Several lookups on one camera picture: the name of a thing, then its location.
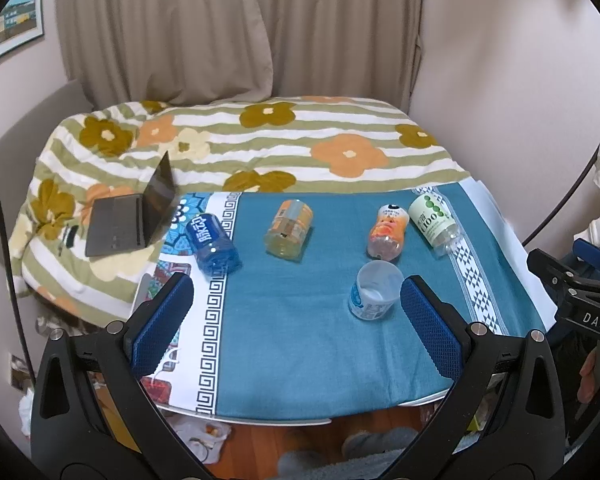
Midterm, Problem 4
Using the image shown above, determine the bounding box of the translucent white plastic cup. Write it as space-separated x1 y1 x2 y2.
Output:
348 260 404 321

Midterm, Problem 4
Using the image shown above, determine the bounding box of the right hand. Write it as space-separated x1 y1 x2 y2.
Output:
577 349 597 404

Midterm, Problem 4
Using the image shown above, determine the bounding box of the white plastic bag on floor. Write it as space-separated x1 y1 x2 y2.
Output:
166 414 232 465

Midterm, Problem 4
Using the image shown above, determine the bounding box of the orange juice plastic bottle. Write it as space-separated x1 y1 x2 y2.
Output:
366 204 410 261

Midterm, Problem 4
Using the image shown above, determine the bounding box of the green label clear bottle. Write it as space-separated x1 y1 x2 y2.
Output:
407 193 462 256

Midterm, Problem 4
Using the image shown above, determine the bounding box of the blue plastic bottle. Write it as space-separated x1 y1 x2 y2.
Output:
185 212 242 276

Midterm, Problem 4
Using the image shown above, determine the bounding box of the dark grey open laptop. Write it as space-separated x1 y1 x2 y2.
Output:
85 153 176 258

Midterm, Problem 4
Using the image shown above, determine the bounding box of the blue patterned tablecloth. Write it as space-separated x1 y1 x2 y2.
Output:
143 179 556 422

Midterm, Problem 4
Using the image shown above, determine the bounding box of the yellow tea plastic bottle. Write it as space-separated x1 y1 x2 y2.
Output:
264 200 313 261

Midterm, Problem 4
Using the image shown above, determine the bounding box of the floral striped bed quilt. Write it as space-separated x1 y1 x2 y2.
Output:
9 96 465 326

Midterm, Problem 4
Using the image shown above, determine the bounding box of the beige curtain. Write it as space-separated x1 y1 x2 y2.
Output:
56 0 422 110

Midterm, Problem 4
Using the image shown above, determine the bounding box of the black curved cable right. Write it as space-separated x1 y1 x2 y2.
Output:
521 144 600 248

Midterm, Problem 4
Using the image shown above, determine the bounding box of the framed houses wall picture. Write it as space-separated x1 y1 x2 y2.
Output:
0 0 44 58

